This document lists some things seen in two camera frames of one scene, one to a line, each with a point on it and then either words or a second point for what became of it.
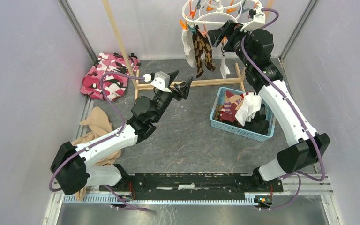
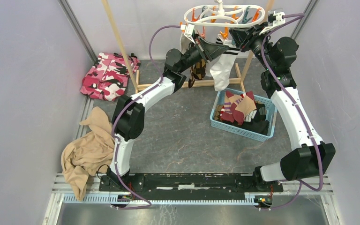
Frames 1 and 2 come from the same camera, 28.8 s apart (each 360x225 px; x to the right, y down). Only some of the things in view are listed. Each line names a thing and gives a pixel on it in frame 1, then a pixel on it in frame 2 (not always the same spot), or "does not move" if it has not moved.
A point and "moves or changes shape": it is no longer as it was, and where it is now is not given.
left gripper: [183, 88] → [211, 51]
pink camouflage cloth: [114, 85] does not move
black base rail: [191, 185] does not move
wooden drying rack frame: [135, 73] does not move
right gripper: [230, 29] → [241, 36]
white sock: [251, 104] → [223, 66]
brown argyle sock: [206, 48] moves or changes shape
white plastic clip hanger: [249, 14] moves or changes shape
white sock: [224, 68] → [209, 64]
